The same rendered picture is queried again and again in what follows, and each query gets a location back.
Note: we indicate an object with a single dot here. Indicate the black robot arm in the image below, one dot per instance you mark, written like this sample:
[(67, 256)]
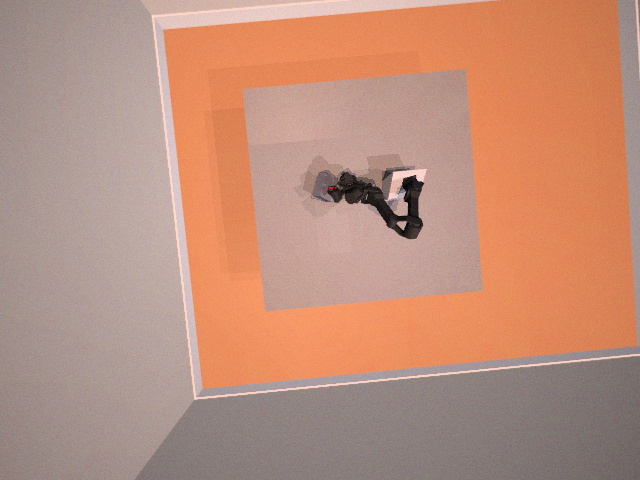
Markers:
[(413, 188)]

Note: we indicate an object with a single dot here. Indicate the grey sloped panel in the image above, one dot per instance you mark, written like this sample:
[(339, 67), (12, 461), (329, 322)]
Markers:
[(323, 181)]

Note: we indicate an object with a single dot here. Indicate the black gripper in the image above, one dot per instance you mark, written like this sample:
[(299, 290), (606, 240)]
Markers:
[(337, 193)]

